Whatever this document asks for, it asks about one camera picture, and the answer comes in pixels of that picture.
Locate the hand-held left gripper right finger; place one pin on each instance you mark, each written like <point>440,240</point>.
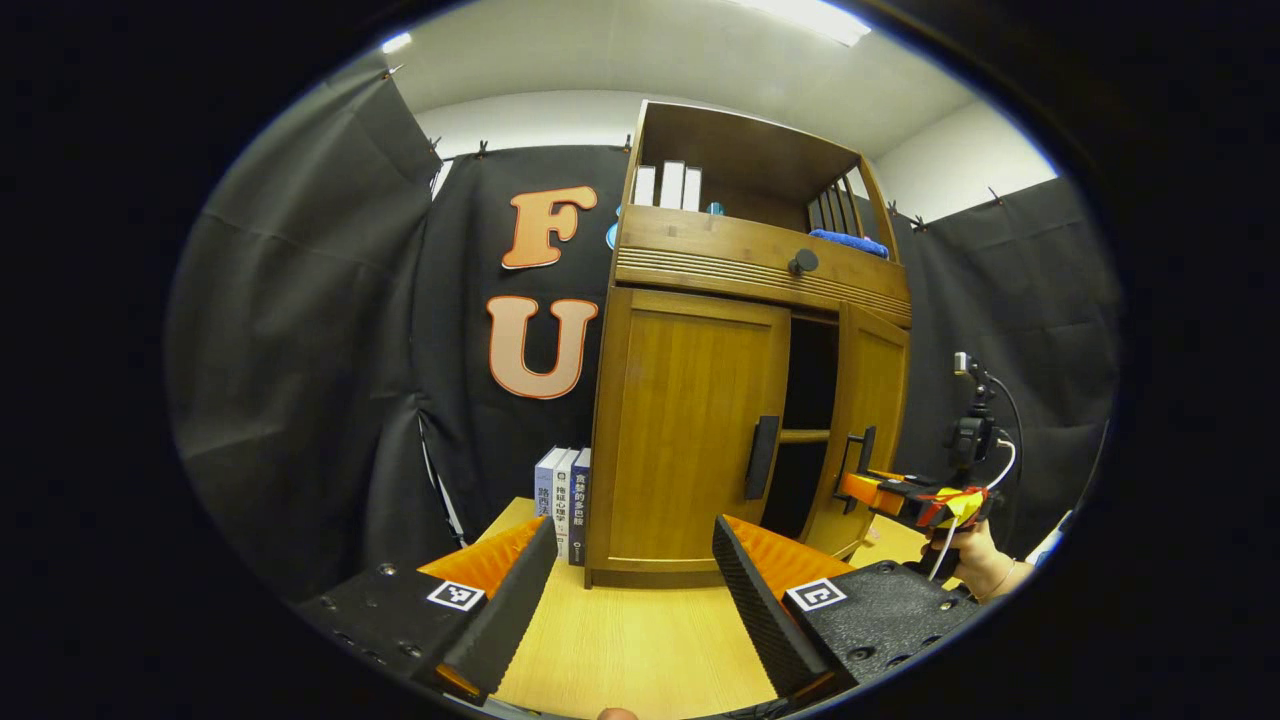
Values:
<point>760,610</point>

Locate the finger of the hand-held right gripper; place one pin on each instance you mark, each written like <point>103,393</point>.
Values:
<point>880,492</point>

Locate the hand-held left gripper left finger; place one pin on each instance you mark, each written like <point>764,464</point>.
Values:
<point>510,620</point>

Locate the wooden cabinet door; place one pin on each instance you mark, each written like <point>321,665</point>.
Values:
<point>680,430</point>
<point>875,400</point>

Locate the wooden double-door shoe cabinet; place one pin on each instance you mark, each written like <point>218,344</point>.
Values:
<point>700,250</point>

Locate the wooden inner cabinet shelf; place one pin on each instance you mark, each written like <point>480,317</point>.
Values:
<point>805,436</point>

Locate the white book with dark print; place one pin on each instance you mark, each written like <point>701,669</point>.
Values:
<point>564,510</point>

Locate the dark blue book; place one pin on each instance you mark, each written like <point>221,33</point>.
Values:
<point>581,510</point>

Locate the folded blue towel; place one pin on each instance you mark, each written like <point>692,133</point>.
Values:
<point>848,243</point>

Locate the wooden drawer with black knob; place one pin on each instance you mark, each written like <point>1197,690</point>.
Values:
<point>700,245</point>

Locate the black backdrop cloth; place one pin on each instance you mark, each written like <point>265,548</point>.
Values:
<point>330,350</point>

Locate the white upright book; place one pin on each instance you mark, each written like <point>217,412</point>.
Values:
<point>692,190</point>
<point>645,186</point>
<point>671,186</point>

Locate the ceiling light strip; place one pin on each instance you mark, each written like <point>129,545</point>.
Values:
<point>396,42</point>

